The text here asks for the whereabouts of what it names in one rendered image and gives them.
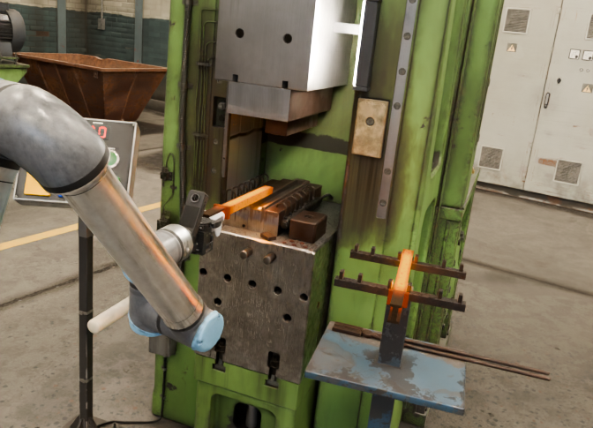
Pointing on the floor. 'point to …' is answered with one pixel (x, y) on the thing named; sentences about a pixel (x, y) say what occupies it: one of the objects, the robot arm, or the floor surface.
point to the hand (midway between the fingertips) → (218, 211)
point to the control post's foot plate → (89, 423)
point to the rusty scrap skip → (94, 83)
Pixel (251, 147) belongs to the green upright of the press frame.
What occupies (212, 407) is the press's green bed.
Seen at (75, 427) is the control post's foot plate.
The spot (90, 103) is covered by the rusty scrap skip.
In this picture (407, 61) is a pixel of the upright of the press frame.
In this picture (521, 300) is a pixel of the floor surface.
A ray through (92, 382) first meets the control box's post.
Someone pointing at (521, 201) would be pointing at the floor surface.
